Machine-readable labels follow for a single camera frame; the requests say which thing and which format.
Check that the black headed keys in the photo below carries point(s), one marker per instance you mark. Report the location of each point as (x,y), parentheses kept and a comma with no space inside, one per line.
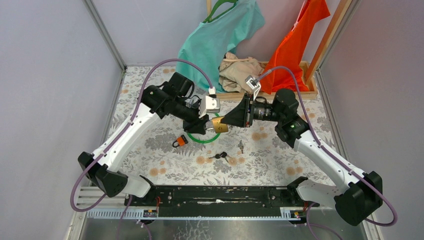
(222,155)

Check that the orange shirt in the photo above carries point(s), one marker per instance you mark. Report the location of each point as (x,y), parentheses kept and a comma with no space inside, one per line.
(291,49)

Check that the wooden post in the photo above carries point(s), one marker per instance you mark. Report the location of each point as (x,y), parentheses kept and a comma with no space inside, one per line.
(333,25)

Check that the floral table mat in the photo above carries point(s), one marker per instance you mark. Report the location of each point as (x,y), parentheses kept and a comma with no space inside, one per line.
(266,161)

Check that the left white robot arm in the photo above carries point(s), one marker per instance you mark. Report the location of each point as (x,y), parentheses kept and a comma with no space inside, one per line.
(102,167)

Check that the beige crumpled cloth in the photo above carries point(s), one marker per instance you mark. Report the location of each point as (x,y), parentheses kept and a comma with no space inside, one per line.
(233,72)

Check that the small silver key pair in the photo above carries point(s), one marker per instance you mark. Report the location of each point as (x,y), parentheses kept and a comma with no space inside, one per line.
(241,146)

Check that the green clothes hanger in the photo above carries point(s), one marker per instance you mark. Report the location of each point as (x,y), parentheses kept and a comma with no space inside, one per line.
(216,8)

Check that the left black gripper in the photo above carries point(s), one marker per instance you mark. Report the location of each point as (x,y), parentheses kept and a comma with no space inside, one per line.
(196,125)

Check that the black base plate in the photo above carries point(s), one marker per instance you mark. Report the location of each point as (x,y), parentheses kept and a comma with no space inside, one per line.
(219,201)

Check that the white slotted cable duct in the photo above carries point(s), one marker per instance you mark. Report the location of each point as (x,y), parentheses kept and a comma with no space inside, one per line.
(281,214)

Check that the brass padlock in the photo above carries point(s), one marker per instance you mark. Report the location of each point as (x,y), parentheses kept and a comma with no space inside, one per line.
(216,125)

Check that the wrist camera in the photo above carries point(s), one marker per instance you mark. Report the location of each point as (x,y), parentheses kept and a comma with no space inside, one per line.
(209,103)
(254,84)

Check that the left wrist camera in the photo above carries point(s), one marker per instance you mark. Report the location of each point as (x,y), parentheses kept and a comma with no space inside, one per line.
(209,103)

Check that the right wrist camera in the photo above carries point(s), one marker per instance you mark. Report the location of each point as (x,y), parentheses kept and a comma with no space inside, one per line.
(254,84)

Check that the green cable lock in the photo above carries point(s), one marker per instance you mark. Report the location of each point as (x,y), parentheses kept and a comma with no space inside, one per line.
(203,141)

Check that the orange black small padlock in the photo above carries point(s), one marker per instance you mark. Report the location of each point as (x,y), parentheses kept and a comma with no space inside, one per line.
(180,141)

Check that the teal shirt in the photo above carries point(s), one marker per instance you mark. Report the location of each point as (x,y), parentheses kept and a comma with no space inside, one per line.
(207,45)

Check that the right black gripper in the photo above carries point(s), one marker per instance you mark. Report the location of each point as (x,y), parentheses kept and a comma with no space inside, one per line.
(240,116)

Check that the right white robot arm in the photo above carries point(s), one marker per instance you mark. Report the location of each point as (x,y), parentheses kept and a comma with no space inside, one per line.
(355,194)

